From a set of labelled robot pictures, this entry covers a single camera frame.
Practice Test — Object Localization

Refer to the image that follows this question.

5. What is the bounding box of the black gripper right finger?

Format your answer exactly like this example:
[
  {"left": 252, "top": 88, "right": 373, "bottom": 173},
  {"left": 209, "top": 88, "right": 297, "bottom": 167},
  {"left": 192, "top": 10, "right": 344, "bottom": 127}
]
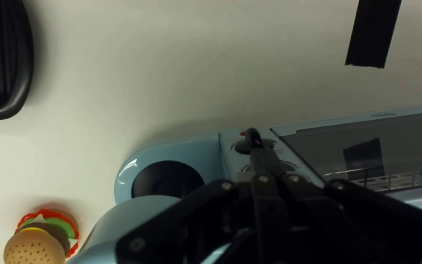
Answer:
[{"left": 260, "top": 145, "right": 422, "bottom": 264}]

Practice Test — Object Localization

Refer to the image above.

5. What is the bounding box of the light blue breakfast station appliance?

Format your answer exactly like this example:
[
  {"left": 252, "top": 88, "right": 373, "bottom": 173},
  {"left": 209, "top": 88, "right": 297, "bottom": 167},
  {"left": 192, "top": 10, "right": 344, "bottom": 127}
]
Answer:
[{"left": 68, "top": 101, "right": 422, "bottom": 264}]

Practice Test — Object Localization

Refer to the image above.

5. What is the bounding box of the toy hamburger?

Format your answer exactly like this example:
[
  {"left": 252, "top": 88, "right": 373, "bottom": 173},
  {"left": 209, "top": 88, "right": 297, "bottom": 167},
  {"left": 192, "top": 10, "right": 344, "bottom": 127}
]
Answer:
[{"left": 1, "top": 207, "right": 80, "bottom": 264}]

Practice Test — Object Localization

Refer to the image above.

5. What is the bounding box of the black tape strip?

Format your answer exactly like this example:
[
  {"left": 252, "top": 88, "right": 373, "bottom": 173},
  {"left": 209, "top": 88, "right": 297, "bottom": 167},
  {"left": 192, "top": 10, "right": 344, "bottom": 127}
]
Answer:
[{"left": 344, "top": 0, "right": 403, "bottom": 69}]

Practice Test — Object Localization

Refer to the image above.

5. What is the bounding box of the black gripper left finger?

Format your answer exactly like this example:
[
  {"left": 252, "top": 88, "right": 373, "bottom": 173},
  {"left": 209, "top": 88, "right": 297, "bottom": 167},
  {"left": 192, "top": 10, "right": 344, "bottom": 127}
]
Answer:
[{"left": 114, "top": 127, "right": 290, "bottom": 264}]

